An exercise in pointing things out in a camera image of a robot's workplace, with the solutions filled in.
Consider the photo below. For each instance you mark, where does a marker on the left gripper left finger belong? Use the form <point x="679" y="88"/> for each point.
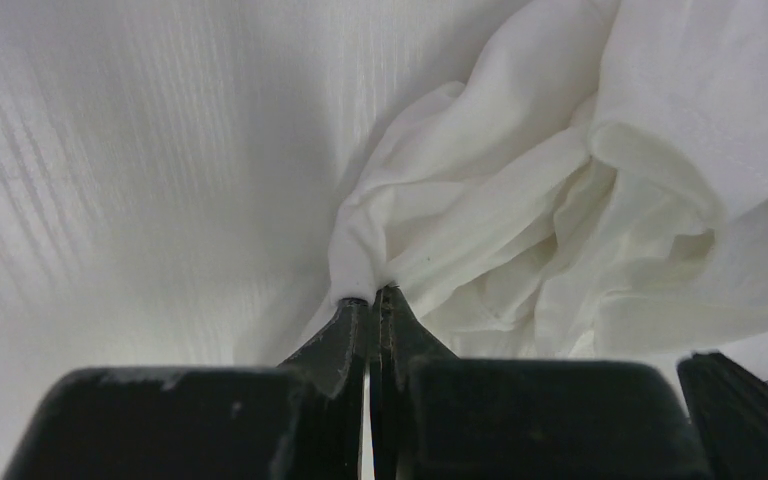
<point x="327" y="436"/>

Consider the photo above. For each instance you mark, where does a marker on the white t shirt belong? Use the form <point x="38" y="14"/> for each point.
<point x="598" y="187"/>

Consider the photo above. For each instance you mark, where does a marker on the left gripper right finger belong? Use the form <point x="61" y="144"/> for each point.
<point x="398" y="340"/>

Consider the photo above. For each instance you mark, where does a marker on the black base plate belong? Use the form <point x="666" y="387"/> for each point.
<point x="728" y="406"/>

